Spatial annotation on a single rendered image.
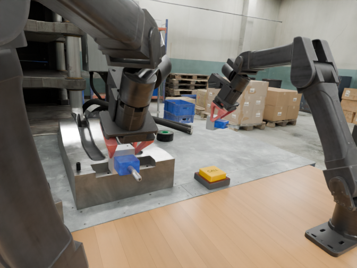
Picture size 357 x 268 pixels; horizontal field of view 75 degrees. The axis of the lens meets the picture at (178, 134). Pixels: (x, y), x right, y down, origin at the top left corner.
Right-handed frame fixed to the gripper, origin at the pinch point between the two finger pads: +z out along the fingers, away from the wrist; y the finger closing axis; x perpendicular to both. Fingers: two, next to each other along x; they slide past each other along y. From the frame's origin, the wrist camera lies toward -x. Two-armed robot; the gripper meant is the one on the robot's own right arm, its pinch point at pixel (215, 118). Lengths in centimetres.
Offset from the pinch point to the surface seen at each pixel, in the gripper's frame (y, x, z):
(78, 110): 20, -57, 37
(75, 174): 57, 0, 6
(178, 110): -256, -160, 155
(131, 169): 53, 10, -5
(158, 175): 38.1, 8.7, 6.3
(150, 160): 37.1, 3.9, 5.8
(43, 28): 29, -83, 9
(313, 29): -773, -170, -78
